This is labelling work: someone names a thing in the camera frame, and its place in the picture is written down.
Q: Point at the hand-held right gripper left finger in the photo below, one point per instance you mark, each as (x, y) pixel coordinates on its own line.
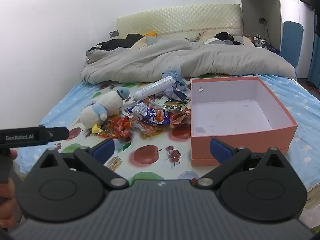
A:
(103, 151)

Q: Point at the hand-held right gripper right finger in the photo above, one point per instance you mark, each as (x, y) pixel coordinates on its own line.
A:
(221, 151)

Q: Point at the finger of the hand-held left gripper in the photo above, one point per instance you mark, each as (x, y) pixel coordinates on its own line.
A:
(60, 133)

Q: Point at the pink cardboard box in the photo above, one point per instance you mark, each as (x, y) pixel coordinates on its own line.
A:
(232, 112)

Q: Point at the orange red snack packet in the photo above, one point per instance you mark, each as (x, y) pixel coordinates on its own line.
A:
(181, 118)

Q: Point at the red tofu snack packet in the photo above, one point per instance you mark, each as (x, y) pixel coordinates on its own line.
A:
(151, 127)

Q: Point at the white blue snack packet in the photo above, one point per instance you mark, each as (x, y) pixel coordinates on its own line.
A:
(150, 113)

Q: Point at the green snack packet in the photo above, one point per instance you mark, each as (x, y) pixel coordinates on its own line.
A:
(176, 103)

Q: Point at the person's left hand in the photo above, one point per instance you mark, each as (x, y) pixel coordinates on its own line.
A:
(8, 205)

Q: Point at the pile of small red packets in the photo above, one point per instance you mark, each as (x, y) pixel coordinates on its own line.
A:
(117, 128)

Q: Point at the white blue plush penguin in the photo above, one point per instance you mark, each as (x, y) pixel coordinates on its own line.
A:
(110, 102)

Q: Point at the dark blue crumpled wrapper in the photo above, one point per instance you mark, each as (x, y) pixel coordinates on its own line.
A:
(178, 91)

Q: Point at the white tube bottle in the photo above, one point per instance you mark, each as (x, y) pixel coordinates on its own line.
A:
(155, 86)

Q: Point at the light blue plastic wrapper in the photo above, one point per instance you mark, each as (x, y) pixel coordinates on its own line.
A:
(172, 72)

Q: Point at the grey duvet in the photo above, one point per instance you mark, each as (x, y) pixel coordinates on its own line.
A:
(200, 57)

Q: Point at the black clothes heap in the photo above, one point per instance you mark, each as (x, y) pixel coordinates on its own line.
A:
(117, 43)

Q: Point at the cream pillow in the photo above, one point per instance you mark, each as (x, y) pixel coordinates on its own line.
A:
(247, 41)

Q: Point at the peach pillow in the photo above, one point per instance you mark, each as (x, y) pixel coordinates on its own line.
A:
(140, 43)

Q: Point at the black garment on pillow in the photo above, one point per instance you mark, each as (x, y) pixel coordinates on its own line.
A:
(226, 37)

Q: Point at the row of cosmetic bottles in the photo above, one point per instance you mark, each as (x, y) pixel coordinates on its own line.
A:
(256, 40)

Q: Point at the yellow cloth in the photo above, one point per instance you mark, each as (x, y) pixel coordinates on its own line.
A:
(150, 33)

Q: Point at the blue curtain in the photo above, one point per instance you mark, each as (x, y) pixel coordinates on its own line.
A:
(314, 62)

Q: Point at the blue padded chair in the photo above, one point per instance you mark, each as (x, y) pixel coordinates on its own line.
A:
(291, 42)

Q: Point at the cream quilted headboard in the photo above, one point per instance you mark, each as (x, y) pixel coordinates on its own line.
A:
(180, 18)

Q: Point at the grey wall socket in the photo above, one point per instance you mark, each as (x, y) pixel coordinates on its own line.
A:
(114, 33)

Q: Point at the grey wall cabinet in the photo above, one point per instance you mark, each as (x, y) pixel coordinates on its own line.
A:
(270, 7)

